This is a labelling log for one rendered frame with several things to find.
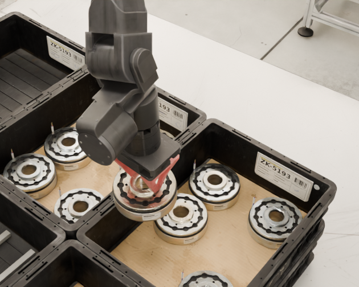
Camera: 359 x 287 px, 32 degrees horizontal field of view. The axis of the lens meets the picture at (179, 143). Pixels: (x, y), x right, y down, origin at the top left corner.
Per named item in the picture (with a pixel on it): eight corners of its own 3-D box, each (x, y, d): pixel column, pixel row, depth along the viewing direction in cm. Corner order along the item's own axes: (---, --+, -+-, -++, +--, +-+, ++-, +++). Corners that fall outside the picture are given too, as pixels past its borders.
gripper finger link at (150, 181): (153, 211, 96) (149, 173, 88) (119, 187, 99) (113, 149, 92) (181, 184, 99) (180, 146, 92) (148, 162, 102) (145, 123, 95)
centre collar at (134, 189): (143, 167, 102) (143, 164, 101) (166, 183, 99) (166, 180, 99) (122, 185, 99) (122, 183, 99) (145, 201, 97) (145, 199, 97)
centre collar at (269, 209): (273, 203, 120) (273, 201, 120) (294, 217, 118) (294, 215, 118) (257, 217, 118) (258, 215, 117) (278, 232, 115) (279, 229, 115)
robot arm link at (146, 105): (165, 81, 84) (130, 66, 86) (135, 113, 80) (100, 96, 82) (167, 116, 89) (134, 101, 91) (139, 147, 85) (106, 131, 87)
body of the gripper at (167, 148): (153, 180, 89) (150, 147, 84) (102, 146, 94) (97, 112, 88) (182, 153, 92) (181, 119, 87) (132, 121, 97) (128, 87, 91)
